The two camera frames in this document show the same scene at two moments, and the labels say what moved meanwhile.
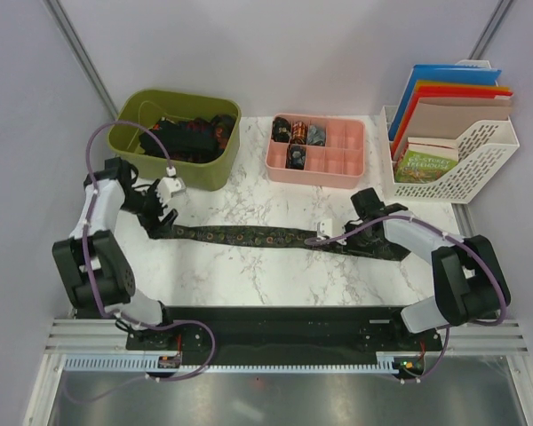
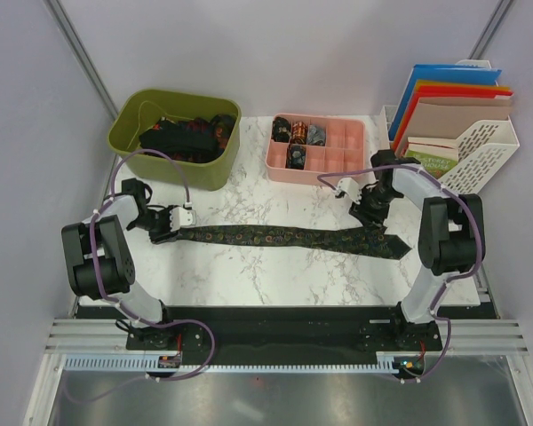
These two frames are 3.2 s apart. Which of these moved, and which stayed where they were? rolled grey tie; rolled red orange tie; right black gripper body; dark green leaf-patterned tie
Moved: right black gripper body
Stayed: dark green leaf-patterned tie; rolled red orange tie; rolled grey tie
